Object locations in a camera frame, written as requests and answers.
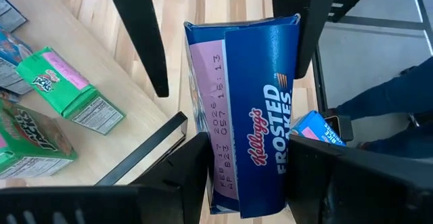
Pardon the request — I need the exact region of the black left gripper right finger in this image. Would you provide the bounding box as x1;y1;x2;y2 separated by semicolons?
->
286;136;346;224

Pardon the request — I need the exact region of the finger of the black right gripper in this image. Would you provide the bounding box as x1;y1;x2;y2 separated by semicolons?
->
104;0;169;98
270;0;342;79

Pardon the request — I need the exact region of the person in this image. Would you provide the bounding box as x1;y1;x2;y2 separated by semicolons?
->
334;56;433;160

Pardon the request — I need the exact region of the black table-level camera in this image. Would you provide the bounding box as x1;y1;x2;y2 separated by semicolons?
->
323;108;355;143

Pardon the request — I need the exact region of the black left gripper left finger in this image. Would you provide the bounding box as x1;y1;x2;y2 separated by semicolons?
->
137;132;211;224

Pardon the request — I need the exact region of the green Apple Jacks box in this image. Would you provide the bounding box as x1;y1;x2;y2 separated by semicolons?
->
16;46;127;136
0;98;78;181

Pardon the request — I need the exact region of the light blue Rice Krispies box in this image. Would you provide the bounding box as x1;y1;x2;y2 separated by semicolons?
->
0;30;34;95
290;110;346;147

